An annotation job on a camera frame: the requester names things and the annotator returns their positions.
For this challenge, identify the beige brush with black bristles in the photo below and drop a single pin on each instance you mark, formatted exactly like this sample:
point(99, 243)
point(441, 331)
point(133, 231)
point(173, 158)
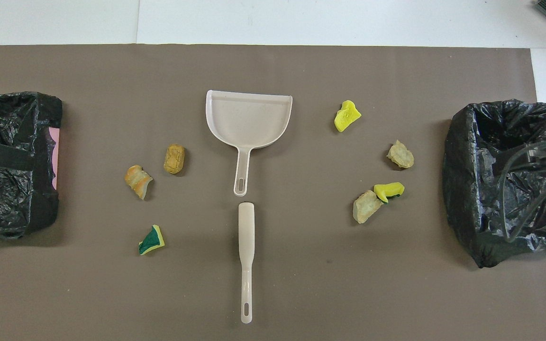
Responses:
point(246, 232)

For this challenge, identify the plain yellow sponge chunk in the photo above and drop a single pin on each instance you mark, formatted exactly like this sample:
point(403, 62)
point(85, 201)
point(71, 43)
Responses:
point(346, 117)

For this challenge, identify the beige plastic dustpan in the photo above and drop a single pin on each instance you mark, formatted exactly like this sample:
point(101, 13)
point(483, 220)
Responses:
point(249, 118)

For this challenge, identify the brown paper table mat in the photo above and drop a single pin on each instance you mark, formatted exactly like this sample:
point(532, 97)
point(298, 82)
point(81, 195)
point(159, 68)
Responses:
point(301, 71)

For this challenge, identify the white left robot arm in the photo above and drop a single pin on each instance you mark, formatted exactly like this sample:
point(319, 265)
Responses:
point(3, 155)

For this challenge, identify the green yellow sponge wedge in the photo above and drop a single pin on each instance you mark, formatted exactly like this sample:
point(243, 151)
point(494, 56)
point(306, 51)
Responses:
point(152, 241)

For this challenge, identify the orange beige sponge chunk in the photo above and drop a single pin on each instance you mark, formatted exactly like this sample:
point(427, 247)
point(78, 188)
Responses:
point(138, 181)

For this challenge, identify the elongated pale beige sponge chunk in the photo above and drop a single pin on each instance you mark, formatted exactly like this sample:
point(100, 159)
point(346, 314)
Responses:
point(365, 207)

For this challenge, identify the rounded pale beige sponge chunk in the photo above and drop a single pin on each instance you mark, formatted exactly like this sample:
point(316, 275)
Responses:
point(400, 154)

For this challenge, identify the pink plastic bin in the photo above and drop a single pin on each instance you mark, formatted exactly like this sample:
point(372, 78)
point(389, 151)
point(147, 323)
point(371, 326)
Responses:
point(55, 156)

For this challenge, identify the brown yellow sponge chunk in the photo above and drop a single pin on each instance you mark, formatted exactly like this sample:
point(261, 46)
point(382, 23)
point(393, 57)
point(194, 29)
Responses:
point(174, 158)

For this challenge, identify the curved yellow green sponge piece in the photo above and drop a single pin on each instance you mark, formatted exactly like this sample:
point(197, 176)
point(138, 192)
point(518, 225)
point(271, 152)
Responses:
point(389, 188)

